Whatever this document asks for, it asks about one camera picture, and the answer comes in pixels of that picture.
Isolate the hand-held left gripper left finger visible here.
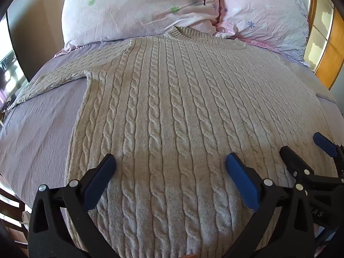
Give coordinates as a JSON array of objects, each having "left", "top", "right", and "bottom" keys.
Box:
[{"left": 28, "top": 154, "right": 117, "bottom": 258}]

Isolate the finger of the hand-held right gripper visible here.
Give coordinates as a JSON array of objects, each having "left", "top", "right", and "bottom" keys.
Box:
[
  {"left": 279, "top": 146, "right": 315, "bottom": 180},
  {"left": 312, "top": 132, "right": 344, "bottom": 167}
]

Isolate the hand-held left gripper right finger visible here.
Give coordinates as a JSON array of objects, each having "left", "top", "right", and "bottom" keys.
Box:
[{"left": 225, "top": 153, "right": 315, "bottom": 258}]

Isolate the beige cable knit sweater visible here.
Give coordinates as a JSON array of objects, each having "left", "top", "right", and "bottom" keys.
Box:
[{"left": 8, "top": 26, "right": 339, "bottom": 258}]

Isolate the lavender bed sheet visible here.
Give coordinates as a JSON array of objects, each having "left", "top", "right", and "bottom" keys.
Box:
[{"left": 0, "top": 38, "right": 344, "bottom": 214}]

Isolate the wooden chair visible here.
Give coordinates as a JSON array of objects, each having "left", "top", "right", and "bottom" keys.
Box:
[{"left": 0, "top": 185, "right": 31, "bottom": 256}]

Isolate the pink floral pillow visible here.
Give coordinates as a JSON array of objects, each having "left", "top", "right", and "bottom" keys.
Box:
[{"left": 214, "top": 0, "right": 310, "bottom": 63}]

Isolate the window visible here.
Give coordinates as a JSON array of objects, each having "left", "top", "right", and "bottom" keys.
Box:
[{"left": 0, "top": 16, "right": 27, "bottom": 113}]

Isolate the floral pillow with tree print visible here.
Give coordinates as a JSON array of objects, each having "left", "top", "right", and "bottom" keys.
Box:
[{"left": 61, "top": 0, "right": 222, "bottom": 52}]

